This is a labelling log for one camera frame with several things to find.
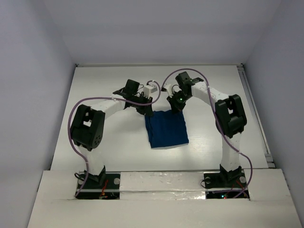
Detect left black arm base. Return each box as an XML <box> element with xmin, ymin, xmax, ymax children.
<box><xmin>75</xmin><ymin>172</ymin><xmax>121</xmax><ymax>200</ymax></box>

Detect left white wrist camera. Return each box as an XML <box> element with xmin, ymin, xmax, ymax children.
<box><xmin>142</xmin><ymin>84</ymin><xmax>158</xmax><ymax>98</ymax></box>

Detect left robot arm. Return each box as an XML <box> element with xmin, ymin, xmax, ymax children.
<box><xmin>68</xmin><ymin>79</ymin><xmax>158</xmax><ymax>188</ymax></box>

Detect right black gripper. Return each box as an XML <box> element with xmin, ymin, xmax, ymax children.
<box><xmin>167</xmin><ymin>90</ymin><xmax>191</xmax><ymax>114</ymax></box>

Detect blue printed t-shirt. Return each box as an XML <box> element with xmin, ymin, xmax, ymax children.
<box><xmin>145</xmin><ymin>110</ymin><xmax>189</xmax><ymax>149</ymax></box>

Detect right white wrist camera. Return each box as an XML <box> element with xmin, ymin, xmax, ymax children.
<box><xmin>161</xmin><ymin>84</ymin><xmax>173</xmax><ymax>97</ymax></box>

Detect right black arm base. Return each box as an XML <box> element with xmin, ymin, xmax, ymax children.
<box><xmin>200</xmin><ymin>172</ymin><xmax>247</xmax><ymax>200</ymax></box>

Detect right aluminium rail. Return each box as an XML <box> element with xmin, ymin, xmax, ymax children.
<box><xmin>237</xmin><ymin>64</ymin><xmax>276</xmax><ymax>169</ymax></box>

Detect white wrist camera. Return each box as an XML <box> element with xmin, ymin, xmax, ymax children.
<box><xmin>142</xmin><ymin>84</ymin><xmax>158</xmax><ymax>98</ymax></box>
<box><xmin>161</xmin><ymin>84</ymin><xmax>173</xmax><ymax>97</ymax></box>

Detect silver foil covered panel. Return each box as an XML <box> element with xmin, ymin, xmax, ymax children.
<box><xmin>119</xmin><ymin>172</ymin><xmax>206</xmax><ymax>200</ymax></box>

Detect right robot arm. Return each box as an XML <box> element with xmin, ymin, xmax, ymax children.
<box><xmin>161</xmin><ymin>69</ymin><xmax>247</xmax><ymax>189</ymax></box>

